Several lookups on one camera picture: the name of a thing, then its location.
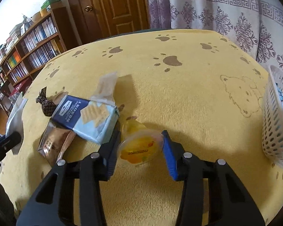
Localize green box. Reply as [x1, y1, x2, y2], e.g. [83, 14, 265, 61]
[41, 0, 65, 9]

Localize white curtain with purple pattern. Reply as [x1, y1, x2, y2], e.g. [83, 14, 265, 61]
[145, 0, 283, 78]

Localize stack of books atop bookshelf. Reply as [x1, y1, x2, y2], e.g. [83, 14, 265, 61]
[5, 22, 26, 50]

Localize white and green snack packet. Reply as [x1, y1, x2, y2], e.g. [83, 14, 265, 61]
[6, 94, 29, 154]

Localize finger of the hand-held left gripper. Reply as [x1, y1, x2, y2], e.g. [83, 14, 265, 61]
[0, 131, 22, 156]

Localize brown snack packet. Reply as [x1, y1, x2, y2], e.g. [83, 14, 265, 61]
[38, 121, 76, 167]

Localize rows of shelved books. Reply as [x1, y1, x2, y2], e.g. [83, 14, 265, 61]
[0, 16, 62, 83]

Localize dark patterned candy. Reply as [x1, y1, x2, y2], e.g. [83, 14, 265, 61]
[35, 87, 57, 118]

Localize brown wooden door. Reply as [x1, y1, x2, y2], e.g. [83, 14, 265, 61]
[64, 0, 151, 45]

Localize blue cracker packet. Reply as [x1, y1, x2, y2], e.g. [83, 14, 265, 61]
[51, 94, 120, 145]

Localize brown wooden bookshelf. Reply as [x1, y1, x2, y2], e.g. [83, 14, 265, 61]
[0, 5, 72, 87]

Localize white plastic basket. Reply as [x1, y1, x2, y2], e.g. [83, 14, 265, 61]
[262, 65, 283, 170]

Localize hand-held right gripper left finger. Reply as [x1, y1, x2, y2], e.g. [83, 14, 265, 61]
[16, 129, 122, 226]

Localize translucent wrapper packet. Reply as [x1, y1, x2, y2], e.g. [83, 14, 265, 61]
[90, 72, 119, 104]

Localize light-blue snack packet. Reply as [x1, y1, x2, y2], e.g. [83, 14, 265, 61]
[275, 82, 283, 102]

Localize yellow jelly cup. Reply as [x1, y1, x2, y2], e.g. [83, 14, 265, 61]
[117, 120, 164, 167]

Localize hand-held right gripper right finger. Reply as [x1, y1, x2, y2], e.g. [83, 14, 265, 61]
[161, 130, 266, 226]

